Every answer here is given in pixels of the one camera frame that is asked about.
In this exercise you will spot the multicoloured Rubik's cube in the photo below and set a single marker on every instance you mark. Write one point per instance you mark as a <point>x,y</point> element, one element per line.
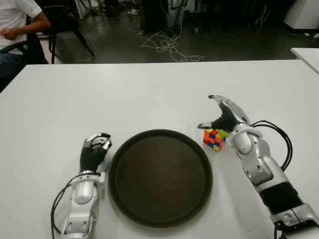
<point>214,139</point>

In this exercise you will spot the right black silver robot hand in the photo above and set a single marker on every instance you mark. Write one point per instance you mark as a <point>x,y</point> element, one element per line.
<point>228,119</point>

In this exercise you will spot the black cabinet on casters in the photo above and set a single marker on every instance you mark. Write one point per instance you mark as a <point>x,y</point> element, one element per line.
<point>154,16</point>

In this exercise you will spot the white cabinet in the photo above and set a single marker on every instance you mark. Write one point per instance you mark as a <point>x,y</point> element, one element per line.
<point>304,13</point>

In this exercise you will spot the seated person in white shirt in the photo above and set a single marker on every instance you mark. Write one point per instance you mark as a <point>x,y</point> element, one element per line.
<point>12,15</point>

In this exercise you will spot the round dark brown plate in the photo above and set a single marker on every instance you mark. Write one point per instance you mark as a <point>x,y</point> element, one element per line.
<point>160,178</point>

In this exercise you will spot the white table frame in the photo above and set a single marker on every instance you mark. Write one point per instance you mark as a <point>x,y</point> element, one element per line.
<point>84,10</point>

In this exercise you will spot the black armchair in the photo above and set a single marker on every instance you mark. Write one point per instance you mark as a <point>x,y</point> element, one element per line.
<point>36,51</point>

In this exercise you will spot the black chair with splayed legs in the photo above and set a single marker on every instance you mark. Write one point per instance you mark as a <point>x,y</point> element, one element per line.
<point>67,23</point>

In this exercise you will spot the white power strip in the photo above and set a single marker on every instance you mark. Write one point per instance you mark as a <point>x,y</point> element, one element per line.
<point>133,12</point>

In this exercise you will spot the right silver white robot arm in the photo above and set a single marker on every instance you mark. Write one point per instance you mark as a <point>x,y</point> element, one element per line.
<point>259,159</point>

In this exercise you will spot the white side table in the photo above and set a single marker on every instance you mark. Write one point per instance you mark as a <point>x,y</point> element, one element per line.
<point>309,58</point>

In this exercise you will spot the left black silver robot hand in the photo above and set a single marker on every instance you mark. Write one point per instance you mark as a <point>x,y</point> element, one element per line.
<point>91,158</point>

